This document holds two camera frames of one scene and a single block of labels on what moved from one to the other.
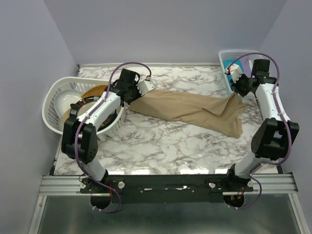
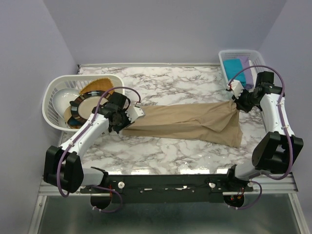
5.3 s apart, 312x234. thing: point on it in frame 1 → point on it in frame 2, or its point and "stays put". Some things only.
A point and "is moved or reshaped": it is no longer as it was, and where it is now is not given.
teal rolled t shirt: (228, 62) stays put
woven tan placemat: (96, 90) → (102, 84)
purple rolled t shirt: (246, 66) stays put
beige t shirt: (217, 113) is moved or reshaped
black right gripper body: (242, 85) → (246, 101)
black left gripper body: (134, 93) → (123, 122)
